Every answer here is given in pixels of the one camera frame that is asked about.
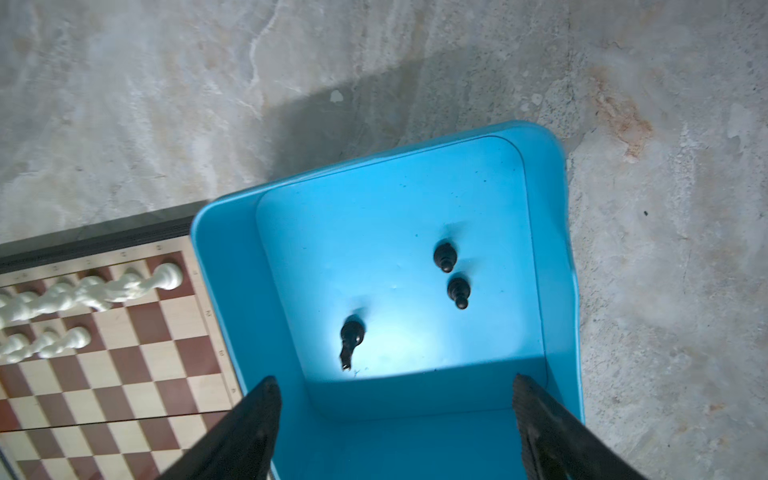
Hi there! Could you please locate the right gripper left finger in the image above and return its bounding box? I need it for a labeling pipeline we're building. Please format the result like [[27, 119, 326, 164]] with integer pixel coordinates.
[[160, 376, 282, 480]]

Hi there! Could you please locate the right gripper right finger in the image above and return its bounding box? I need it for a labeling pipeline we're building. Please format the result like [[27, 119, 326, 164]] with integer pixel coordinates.
[[512, 374, 645, 480]]

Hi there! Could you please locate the black piece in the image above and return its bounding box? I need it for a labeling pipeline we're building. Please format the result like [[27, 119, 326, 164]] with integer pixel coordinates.
[[433, 242, 458, 273], [447, 276, 471, 310], [339, 315, 366, 371]]

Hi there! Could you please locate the folding chess board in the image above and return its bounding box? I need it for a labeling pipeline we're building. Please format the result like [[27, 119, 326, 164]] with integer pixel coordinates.
[[1, 203, 243, 479]]

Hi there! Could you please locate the blue plastic tray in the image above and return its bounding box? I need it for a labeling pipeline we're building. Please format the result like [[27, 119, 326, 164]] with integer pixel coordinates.
[[191, 122, 584, 479]]

